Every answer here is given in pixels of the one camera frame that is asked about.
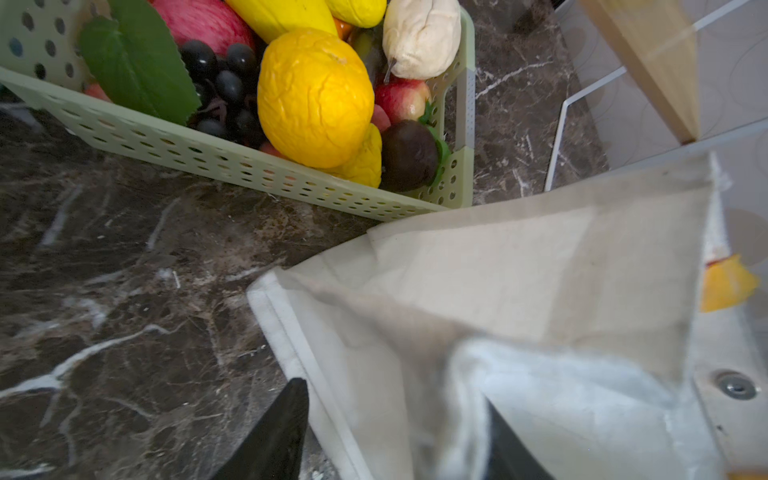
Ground yellow mango front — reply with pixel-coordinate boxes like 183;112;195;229
225;0;337;43

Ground yellow mango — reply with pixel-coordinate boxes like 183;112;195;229
326;0;387;28
225;0;337;43

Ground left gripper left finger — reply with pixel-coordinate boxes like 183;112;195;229
213;378;309;479

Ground black grapes bunch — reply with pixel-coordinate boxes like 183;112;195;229
180;40;267;148

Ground yellow mango back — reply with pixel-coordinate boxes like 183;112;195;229
326;0;387;28

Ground wooden shelf white frame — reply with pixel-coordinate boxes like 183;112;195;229
544;1;767;192

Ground green grape leaf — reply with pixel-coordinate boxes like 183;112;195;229
77;1;201;126

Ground white grocery bag yellow handles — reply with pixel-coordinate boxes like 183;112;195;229
247;153;767;479

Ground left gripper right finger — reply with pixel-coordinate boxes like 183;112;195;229
485;401;554;480

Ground red apple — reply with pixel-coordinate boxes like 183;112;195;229
372;79;432;132

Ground green plastic fruit basket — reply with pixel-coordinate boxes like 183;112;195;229
1;1;475;221

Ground wrinkled yellow orange fruit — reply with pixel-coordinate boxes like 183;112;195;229
257;28;374;169

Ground dark brown passion fruit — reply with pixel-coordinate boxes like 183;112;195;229
379;120;439;192

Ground pink dragon fruit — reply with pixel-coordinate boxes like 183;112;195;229
151;0;255;56

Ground yellow lemon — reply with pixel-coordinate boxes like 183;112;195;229
323;123;382;188

